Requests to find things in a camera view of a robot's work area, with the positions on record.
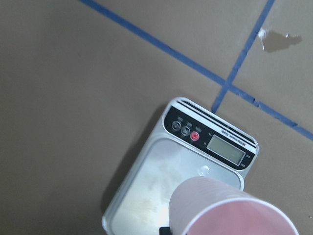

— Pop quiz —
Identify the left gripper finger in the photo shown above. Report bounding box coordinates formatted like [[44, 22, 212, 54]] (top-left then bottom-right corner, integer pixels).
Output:
[[158, 222, 171, 235]]

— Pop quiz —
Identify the pink paper cup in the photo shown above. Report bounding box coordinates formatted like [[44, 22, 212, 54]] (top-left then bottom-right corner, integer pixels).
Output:
[[169, 177, 299, 235]]

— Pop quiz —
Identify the silver digital kitchen scale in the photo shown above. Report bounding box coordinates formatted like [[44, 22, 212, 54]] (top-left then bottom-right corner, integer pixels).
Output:
[[102, 97, 259, 235]]

